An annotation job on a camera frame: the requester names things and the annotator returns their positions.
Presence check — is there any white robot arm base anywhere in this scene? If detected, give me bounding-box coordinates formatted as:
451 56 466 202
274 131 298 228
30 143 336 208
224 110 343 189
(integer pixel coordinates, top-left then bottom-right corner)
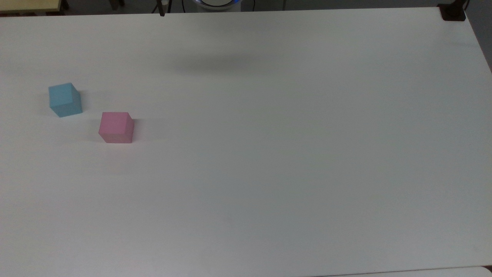
192 0 243 12

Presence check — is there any yellow wooden table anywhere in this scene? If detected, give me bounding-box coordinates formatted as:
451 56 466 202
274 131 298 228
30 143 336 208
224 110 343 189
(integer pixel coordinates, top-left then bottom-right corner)
0 0 63 17

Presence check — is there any blue cube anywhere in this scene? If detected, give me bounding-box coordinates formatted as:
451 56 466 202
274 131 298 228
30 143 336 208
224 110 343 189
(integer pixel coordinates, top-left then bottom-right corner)
48 82 83 118

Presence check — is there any black table clamp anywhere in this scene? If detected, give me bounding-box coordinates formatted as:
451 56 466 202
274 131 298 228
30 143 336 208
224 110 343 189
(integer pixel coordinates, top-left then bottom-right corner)
438 0 470 22

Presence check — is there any pink cube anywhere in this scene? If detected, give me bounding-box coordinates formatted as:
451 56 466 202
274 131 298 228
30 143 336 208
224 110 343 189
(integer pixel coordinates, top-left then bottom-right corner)
98 112 135 144

